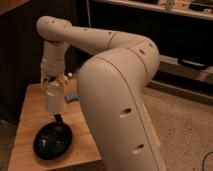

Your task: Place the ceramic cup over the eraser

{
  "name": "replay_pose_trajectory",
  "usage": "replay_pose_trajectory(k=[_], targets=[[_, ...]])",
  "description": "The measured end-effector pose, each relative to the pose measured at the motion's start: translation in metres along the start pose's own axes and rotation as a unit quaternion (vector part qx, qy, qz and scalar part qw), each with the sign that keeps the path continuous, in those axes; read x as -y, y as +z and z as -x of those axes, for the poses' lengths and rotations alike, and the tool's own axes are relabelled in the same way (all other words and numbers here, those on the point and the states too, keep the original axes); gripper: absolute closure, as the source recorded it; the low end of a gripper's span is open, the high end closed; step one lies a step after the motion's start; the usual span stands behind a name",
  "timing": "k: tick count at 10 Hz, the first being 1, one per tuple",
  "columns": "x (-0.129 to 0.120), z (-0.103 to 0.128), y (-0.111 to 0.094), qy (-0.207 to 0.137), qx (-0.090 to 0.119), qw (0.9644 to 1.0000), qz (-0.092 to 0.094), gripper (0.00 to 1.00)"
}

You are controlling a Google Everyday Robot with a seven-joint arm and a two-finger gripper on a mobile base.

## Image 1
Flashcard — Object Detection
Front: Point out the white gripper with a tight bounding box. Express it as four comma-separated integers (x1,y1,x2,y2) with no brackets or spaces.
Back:
40,57,72,91

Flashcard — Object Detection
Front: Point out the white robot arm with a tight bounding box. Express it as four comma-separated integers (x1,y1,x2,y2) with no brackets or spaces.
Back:
36,16,166,171

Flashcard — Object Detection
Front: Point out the blue eraser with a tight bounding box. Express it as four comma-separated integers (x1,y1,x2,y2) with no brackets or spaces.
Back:
65,93,79,103

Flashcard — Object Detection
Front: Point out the black frying pan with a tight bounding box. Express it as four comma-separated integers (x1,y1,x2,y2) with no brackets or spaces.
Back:
33,114,73,160

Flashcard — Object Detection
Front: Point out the wooden shelf unit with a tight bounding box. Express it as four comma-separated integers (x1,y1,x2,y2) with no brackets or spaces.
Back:
87,0,213,106

